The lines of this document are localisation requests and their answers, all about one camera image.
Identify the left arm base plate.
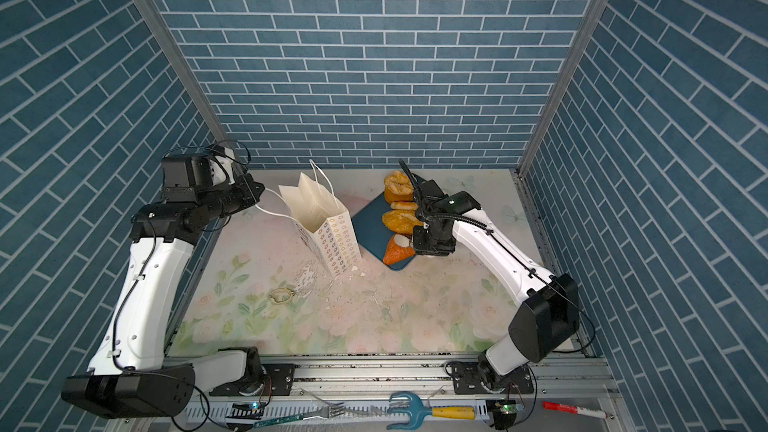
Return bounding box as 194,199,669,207
210,363,296,398

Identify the teal fork tool yellow handle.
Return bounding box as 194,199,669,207
387,391,476,431

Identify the metal fork green handle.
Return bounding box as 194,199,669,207
253,405,345,429

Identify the aluminium rail frame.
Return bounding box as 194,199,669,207
163,350,621,407

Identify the small oblong bread roll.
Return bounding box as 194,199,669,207
390,201,419,211

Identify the dark blue tray mat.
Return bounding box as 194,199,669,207
352,185,414,271

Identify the red white marker pen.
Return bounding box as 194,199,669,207
542,401,614,420

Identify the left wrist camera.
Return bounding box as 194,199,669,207
161,154,213,203

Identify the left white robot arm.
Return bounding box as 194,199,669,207
61,174,265,419

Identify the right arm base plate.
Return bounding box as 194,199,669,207
443,361,535,395

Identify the orange triangular bread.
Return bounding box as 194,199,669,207
382,234,415,266

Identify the large oval seeded bread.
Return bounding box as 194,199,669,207
382,209,424,236

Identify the large round twisted bread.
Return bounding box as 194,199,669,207
384,170,414,203

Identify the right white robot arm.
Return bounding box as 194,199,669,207
402,166,586,391

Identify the white printed paper bag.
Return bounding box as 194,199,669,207
256,159,361,275

